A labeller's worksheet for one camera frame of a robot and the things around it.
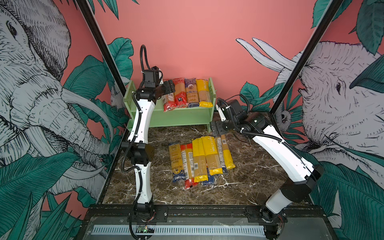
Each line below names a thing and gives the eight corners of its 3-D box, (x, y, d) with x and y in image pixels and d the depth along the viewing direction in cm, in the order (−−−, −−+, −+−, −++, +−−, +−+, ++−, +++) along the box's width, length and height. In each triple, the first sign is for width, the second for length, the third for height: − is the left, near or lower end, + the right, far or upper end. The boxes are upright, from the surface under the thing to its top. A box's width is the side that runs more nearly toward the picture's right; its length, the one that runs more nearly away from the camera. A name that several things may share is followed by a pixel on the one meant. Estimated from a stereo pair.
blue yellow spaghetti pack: (173, 182, 86) (172, 180, 83) (169, 147, 102) (168, 143, 99) (185, 179, 87) (185, 177, 84) (180, 145, 103) (179, 142, 100)
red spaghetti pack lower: (184, 189, 84) (184, 187, 81) (180, 147, 102) (179, 144, 99) (198, 186, 85) (198, 184, 82) (192, 145, 103) (192, 142, 100)
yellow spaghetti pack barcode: (194, 183, 86) (194, 180, 83) (191, 141, 105) (191, 138, 101) (207, 182, 87) (208, 179, 83) (202, 141, 105) (202, 137, 101)
